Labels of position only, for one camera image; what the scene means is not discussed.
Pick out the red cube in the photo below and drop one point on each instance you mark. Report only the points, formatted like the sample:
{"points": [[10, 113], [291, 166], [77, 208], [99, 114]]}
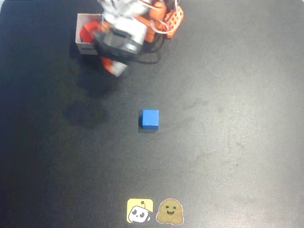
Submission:
{"points": [[89, 32]]}

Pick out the white cardboard box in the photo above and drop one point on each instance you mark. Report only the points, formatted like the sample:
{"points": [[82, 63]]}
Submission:
{"points": [[80, 47]]}

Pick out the blue cube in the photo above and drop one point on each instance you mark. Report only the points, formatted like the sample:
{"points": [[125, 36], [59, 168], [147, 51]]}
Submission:
{"points": [[150, 118]]}

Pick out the black table mat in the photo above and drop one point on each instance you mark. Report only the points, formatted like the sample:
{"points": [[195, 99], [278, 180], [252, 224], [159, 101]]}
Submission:
{"points": [[237, 142]]}

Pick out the yellow robot sticker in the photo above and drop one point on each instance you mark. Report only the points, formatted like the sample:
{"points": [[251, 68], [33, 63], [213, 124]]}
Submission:
{"points": [[139, 211]]}

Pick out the hugging face emoji sticker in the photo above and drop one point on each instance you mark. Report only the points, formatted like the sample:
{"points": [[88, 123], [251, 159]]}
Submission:
{"points": [[169, 211]]}

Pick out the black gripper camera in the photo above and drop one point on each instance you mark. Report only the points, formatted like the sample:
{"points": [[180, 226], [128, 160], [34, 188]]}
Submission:
{"points": [[118, 45]]}

